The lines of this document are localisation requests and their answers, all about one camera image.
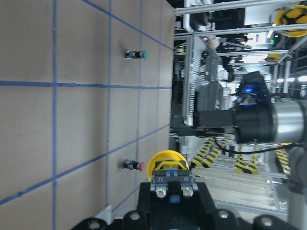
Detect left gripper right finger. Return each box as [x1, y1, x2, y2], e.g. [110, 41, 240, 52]
[191, 182, 216, 230]

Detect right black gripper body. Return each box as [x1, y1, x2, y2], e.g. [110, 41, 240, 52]
[171, 71, 275, 144]

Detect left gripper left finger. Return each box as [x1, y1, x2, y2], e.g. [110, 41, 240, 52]
[137, 182, 153, 230]

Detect yellow push button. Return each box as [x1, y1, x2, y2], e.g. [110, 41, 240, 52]
[147, 150, 196, 204]

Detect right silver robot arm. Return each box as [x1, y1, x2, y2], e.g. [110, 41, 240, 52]
[171, 71, 307, 230]

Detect red push button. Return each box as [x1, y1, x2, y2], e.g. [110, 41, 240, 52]
[123, 160, 145, 172]

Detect green push button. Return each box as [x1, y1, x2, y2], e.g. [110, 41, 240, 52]
[125, 50, 148, 59]

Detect black braided cable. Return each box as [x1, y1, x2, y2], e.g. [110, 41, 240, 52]
[213, 136, 300, 155]

